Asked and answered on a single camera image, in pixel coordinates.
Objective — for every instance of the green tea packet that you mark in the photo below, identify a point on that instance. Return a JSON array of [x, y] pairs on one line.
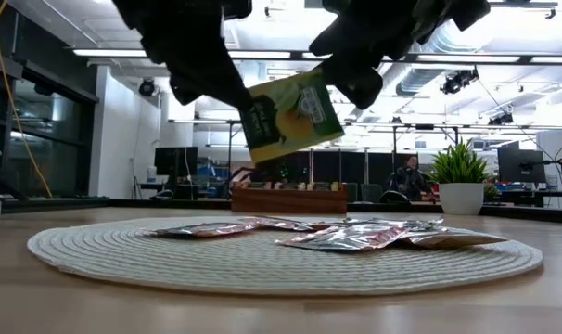
[[290, 120]]

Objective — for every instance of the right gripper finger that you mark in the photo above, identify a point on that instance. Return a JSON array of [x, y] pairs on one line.
[[355, 83]]

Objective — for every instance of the grey chair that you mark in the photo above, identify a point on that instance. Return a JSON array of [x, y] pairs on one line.
[[353, 192], [371, 192]]

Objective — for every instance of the black office chair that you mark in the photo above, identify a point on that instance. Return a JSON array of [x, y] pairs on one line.
[[392, 198]]

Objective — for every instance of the long ceiling light strip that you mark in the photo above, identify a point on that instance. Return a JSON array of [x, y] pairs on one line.
[[109, 53]]

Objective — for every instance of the person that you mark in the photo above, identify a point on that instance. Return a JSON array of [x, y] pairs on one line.
[[408, 178]]

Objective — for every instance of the brown wooden tea box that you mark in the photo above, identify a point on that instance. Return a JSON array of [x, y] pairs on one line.
[[290, 201]]

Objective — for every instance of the green plant in white pot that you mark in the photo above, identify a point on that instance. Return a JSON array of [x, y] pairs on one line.
[[461, 197]]

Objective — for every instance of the black ceiling spotlight cluster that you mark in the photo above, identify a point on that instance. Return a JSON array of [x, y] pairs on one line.
[[501, 119], [457, 82]]

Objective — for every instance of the black computer monitor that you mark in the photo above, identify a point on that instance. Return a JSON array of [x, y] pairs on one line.
[[521, 165], [175, 161]]

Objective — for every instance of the black round ceiling spotlight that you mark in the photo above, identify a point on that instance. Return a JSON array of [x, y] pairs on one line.
[[146, 87]]

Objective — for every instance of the white round woven placemat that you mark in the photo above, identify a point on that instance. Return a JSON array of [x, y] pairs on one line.
[[169, 266]]

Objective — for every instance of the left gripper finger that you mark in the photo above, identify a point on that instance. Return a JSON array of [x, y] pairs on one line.
[[211, 79]]

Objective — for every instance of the white bottle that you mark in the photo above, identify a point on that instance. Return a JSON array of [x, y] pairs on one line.
[[151, 175]]

